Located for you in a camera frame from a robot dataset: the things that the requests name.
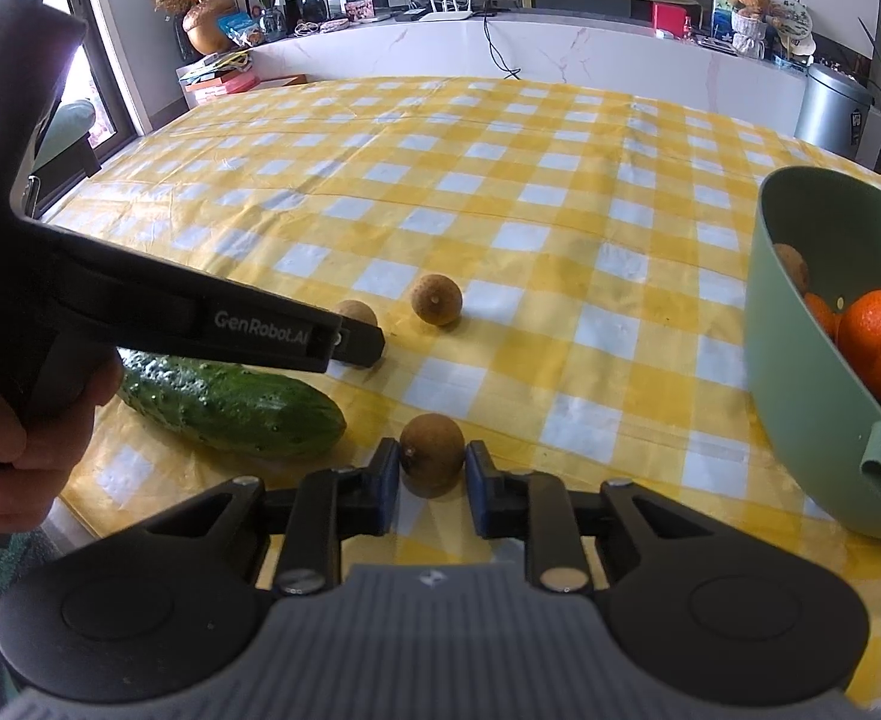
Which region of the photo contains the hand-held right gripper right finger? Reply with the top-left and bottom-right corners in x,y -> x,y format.
465,441 -> 700,592

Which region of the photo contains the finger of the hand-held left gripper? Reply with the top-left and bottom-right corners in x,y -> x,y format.
331,322 -> 386,370

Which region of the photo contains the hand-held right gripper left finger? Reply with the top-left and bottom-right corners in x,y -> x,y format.
157,436 -> 401,595

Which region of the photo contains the brown kiwi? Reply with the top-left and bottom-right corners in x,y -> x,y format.
333,300 -> 382,372
410,274 -> 464,328
399,413 -> 466,500

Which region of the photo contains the green colander bowl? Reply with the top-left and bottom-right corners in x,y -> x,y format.
742,166 -> 881,542

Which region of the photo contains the person's left hand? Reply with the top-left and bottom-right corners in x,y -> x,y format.
0,349 -> 124,535

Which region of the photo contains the green cucumber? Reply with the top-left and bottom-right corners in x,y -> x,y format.
116,349 -> 347,460

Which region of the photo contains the pale green seat cushion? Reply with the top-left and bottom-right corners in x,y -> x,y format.
35,101 -> 100,173

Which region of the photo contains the stack of books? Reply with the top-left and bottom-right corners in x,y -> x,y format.
178,52 -> 262,102

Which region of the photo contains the yellow checked tablecloth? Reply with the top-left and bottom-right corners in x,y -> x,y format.
43,76 -> 881,713

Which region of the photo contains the golden acorn jar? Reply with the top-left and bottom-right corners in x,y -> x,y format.
182,0 -> 238,55

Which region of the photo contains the blue snack bag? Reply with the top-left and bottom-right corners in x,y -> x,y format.
223,11 -> 265,46

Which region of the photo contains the white marble cabinet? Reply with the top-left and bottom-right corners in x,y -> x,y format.
249,7 -> 809,140

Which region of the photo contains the brown longan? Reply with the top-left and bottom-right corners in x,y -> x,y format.
772,243 -> 811,295

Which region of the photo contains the large orange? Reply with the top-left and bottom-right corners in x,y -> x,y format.
837,289 -> 881,404

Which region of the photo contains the silver trash can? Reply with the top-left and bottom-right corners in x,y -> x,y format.
795,62 -> 873,158

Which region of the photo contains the round printed hand fan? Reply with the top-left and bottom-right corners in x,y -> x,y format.
766,0 -> 813,38

